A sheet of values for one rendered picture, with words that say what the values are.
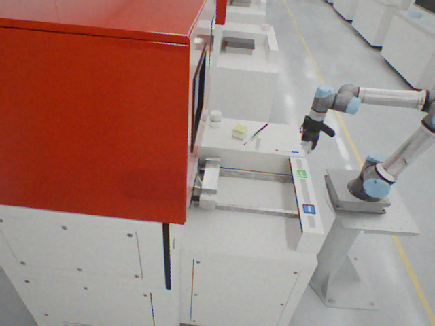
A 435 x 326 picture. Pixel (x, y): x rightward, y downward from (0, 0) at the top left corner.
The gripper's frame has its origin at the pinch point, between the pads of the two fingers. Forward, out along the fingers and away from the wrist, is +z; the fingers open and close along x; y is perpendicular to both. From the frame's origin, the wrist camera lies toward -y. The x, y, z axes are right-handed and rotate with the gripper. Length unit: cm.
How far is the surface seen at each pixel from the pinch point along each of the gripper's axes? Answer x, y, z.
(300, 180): 5.4, 1.7, 15.1
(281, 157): -15.1, 9.7, 16.5
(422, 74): -362, -257, 79
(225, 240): 38, 38, 29
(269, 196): 5.4, 15.7, 28.7
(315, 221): 33.4, -1.3, 14.7
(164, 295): 66, 62, 34
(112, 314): 66, 87, 56
